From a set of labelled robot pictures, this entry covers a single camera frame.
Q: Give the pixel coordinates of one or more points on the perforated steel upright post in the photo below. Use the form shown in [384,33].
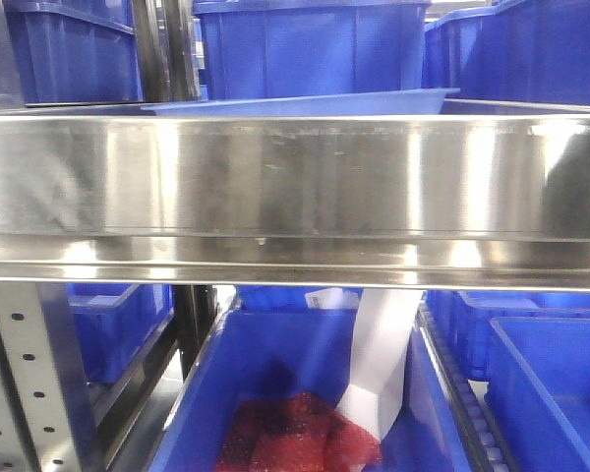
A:
[45,370]

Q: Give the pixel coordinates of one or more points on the blue bin upper right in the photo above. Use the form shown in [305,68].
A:
[529,51]

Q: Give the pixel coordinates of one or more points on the stainless steel shelf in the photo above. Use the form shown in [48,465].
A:
[484,195]

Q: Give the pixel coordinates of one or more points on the blue bin upper left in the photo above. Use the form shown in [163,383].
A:
[75,51]

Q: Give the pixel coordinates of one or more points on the red mesh bag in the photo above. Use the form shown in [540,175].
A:
[301,433]

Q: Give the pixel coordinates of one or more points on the blue bin upper centre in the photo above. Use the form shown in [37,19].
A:
[271,49]

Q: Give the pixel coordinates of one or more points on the blue plastic tray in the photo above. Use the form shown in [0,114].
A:
[417,101]

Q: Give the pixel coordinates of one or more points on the blue bin lower right rear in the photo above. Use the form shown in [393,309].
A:
[463,317]

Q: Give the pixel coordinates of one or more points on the blue bin lower left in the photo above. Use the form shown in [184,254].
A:
[113,321]

